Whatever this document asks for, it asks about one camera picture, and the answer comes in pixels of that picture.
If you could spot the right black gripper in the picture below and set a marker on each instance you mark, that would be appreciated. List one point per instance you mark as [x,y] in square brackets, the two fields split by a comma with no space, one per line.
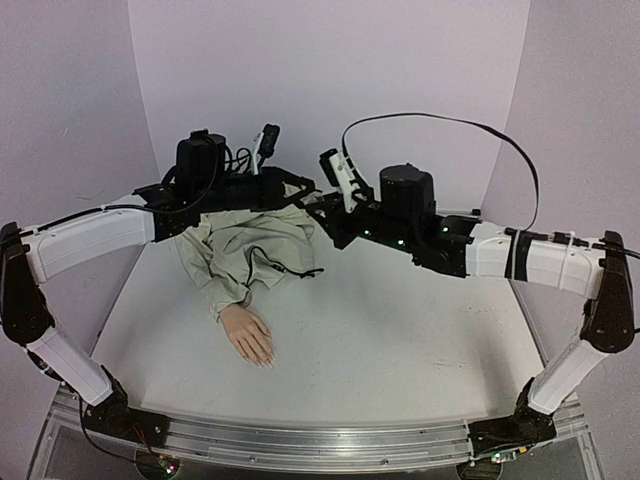
[343,220]

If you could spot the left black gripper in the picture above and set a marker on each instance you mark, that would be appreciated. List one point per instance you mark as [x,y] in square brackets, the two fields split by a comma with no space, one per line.
[276,186]

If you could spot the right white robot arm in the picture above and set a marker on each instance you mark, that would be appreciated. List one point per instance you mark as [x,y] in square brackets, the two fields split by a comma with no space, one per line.
[596,269]

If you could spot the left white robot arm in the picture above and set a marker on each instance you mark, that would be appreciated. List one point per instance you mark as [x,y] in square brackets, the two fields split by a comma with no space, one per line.
[31,257]

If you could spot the beige jacket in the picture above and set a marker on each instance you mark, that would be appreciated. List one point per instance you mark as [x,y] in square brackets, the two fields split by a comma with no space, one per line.
[229,251]

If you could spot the mannequin hand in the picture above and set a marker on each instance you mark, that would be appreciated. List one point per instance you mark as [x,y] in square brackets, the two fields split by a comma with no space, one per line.
[249,335]

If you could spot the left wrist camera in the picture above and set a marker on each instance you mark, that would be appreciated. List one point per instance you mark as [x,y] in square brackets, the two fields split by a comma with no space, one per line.
[264,146]

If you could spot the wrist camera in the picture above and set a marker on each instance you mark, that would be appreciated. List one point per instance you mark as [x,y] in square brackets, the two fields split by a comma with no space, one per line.
[345,177]
[264,146]

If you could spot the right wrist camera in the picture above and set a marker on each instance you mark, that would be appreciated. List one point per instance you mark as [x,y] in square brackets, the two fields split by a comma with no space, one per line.
[345,177]

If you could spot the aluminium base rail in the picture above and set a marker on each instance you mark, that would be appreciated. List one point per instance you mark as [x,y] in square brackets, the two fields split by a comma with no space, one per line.
[329,449]

